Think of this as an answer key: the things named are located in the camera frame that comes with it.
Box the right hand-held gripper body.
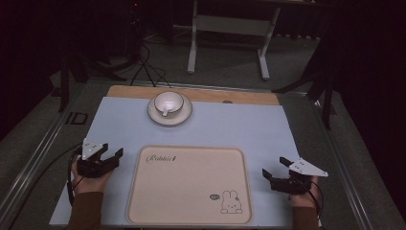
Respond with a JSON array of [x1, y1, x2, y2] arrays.
[[270, 157, 329, 196]]

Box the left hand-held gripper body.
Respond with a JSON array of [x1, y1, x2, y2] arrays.
[[76, 137, 121, 179]]

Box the person's left hand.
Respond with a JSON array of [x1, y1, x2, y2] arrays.
[[70, 160, 113, 196]]

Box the person's right hand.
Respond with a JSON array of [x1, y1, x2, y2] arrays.
[[288, 175, 321, 209]]

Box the white spoon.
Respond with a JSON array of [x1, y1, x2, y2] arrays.
[[159, 102, 175, 118]]

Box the light blue table mat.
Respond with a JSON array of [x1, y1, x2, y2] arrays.
[[49, 96, 321, 229]]

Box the white cup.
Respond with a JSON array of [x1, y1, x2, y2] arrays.
[[153, 91, 186, 118]]

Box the black metal stand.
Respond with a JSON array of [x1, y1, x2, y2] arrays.
[[57, 47, 128, 113], [272, 32, 338, 130]]

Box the white saucer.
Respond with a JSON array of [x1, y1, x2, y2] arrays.
[[147, 92, 193, 128]]

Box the beige tray with rabbit print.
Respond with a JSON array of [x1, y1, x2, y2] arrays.
[[125, 145, 254, 226]]

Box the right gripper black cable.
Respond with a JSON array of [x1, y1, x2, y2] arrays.
[[304, 178, 325, 230]]

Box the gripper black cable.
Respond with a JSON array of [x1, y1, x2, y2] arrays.
[[8, 143, 84, 230], [304, 178, 325, 230]]

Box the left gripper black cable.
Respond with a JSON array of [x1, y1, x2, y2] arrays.
[[8, 143, 84, 230]]

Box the black rectangular floor bracket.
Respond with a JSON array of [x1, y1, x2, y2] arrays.
[[64, 111, 89, 126]]

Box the metal floor rail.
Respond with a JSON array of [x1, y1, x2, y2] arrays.
[[127, 80, 308, 96], [0, 92, 84, 226], [305, 92, 375, 230]]

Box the black floor cables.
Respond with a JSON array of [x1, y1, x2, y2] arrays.
[[129, 41, 172, 89]]

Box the white metal table frame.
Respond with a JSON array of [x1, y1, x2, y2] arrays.
[[187, 0, 282, 81]]

